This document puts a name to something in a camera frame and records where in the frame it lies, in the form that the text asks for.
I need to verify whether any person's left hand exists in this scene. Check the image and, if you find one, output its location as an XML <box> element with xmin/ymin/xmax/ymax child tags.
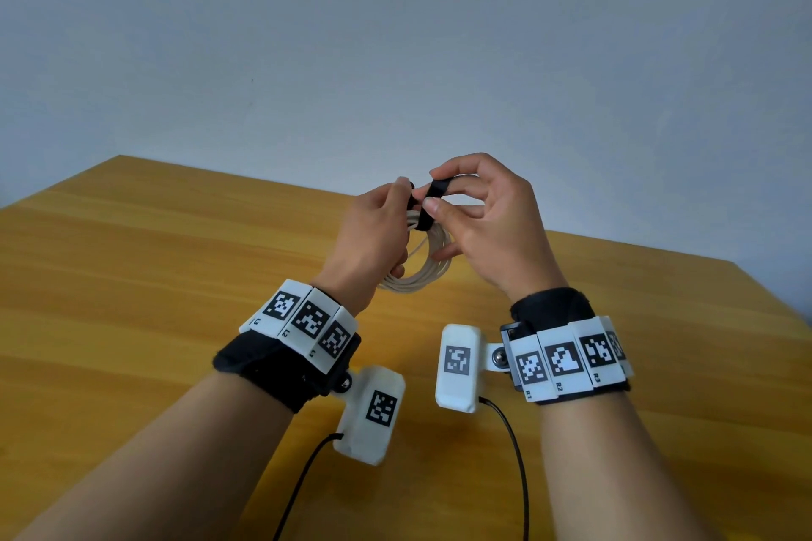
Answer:
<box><xmin>312</xmin><ymin>177</ymin><xmax>417</xmax><ymax>317</ymax></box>

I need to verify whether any white cable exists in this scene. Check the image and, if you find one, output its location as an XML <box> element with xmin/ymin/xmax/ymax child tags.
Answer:
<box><xmin>378</xmin><ymin>210</ymin><xmax>454</xmax><ymax>295</ymax></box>

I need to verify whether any white wrist camera with marker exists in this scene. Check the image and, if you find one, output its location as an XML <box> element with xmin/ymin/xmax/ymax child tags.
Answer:
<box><xmin>332</xmin><ymin>365</ymin><xmax>407</xmax><ymax>468</ymax></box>
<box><xmin>434</xmin><ymin>323</ymin><xmax>510</xmax><ymax>415</ymax></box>

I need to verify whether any person's left forearm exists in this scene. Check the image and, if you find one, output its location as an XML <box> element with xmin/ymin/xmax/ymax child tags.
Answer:
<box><xmin>11</xmin><ymin>369</ymin><xmax>296</xmax><ymax>541</ymax></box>

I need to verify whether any person's right hand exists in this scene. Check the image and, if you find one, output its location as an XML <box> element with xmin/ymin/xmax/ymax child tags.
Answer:
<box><xmin>411</xmin><ymin>153</ymin><xmax>569</xmax><ymax>305</ymax></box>

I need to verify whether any person's right forearm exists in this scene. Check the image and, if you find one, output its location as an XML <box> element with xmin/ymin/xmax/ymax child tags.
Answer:
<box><xmin>539</xmin><ymin>390</ymin><xmax>721</xmax><ymax>541</ymax></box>

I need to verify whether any black cable tie strap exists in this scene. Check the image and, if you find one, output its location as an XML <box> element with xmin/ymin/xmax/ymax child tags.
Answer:
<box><xmin>415</xmin><ymin>177</ymin><xmax>454</xmax><ymax>232</ymax></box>

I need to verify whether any thin black camera cable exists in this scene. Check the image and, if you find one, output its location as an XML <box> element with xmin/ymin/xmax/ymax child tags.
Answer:
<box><xmin>477</xmin><ymin>396</ymin><xmax>531</xmax><ymax>541</ymax></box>
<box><xmin>272</xmin><ymin>432</ymin><xmax>345</xmax><ymax>541</ymax></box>

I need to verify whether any black wristband with marker tiles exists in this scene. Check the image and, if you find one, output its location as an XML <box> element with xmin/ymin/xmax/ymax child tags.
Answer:
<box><xmin>500</xmin><ymin>287</ymin><xmax>636</xmax><ymax>407</ymax></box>
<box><xmin>212</xmin><ymin>278</ymin><xmax>363</xmax><ymax>415</ymax></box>

